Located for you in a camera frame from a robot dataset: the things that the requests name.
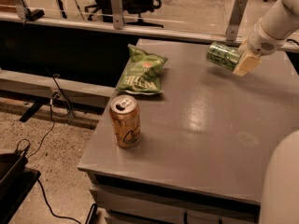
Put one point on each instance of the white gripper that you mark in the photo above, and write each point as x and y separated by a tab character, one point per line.
261	43

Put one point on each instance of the green soda can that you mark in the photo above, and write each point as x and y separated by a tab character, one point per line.
224	56

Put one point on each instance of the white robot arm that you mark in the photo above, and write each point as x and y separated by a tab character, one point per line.
280	197

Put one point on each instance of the green jalapeno chip bag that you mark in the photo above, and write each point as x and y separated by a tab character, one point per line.
142	73

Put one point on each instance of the orange soda can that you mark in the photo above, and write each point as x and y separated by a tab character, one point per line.
125	118

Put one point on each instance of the black office chair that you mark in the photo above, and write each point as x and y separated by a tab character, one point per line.
133	7

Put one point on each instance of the grey table drawer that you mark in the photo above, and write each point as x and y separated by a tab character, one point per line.
124	206

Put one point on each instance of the black bin lower left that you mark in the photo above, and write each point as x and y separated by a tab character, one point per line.
16	181

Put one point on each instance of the metal bracket right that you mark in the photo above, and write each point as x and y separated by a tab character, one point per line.
235	19

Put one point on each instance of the metal bracket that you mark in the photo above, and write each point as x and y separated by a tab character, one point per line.
25	13
117	10
235	19

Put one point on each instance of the metal bracket centre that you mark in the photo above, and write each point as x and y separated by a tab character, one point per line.
117	10

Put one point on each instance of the metal bracket left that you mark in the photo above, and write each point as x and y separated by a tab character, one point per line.
25	13

